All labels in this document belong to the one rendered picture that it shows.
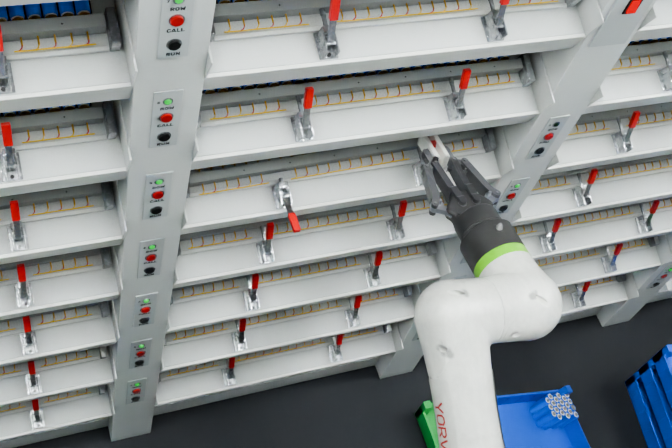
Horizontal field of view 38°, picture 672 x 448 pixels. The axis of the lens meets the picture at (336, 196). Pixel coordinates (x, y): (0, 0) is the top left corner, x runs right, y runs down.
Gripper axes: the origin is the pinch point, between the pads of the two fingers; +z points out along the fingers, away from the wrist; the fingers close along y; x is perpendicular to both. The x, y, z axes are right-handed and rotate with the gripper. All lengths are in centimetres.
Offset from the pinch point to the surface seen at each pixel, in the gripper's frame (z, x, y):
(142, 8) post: -10, 42, -54
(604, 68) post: -6.1, 19.9, 23.7
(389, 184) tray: 0.6, -7.9, -6.6
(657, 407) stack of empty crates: -15, -94, 83
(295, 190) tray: 1.9, -7.1, -24.0
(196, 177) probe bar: 4.4, -3.0, -41.0
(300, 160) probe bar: 4.7, -2.8, -22.7
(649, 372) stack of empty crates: -7, -91, 84
